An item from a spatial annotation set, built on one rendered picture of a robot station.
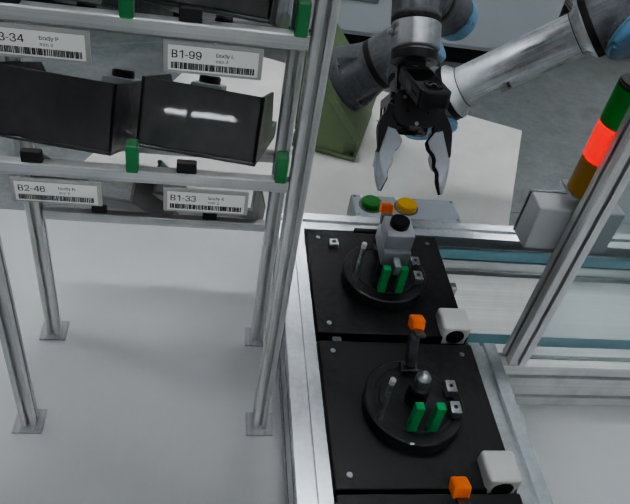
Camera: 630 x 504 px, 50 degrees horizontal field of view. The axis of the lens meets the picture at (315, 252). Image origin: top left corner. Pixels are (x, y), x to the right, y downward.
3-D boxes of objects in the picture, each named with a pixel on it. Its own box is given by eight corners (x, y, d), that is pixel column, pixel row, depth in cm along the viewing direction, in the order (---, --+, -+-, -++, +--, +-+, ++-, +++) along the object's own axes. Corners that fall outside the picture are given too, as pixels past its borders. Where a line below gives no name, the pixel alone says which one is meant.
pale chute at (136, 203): (92, 213, 111) (97, 186, 111) (171, 226, 111) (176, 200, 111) (27, 185, 83) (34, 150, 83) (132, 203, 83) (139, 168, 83)
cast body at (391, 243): (374, 236, 109) (383, 205, 104) (400, 237, 110) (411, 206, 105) (381, 275, 104) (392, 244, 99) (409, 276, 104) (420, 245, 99)
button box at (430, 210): (345, 217, 134) (350, 192, 130) (445, 223, 138) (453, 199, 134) (349, 240, 129) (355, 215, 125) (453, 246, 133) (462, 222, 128)
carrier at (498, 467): (316, 348, 101) (329, 290, 93) (467, 353, 105) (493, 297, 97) (332, 499, 83) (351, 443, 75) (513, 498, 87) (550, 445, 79)
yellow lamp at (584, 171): (561, 178, 88) (576, 147, 85) (595, 181, 89) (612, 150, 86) (575, 201, 85) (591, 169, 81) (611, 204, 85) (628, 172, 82)
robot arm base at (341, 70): (334, 40, 157) (370, 20, 152) (367, 93, 164) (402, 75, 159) (320, 66, 146) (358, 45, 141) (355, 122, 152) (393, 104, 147)
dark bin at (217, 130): (187, 122, 99) (193, 71, 97) (274, 137, 99) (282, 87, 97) (134, 146, 72) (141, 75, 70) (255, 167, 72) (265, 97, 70)
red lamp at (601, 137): (576, 146, 85) (592, 112, 82) (612, 149, 86) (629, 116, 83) (591, 169, 81) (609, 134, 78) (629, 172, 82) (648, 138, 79)
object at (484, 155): (214, 52, 195) (214, 42, 193) (518, 139, 183) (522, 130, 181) (80, 176, 143) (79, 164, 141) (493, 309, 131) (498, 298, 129)
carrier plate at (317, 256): (304, 237, 120) (305, 228, 118) (432, 245, 124) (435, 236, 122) (315, 340, 102) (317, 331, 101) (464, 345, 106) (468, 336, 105)
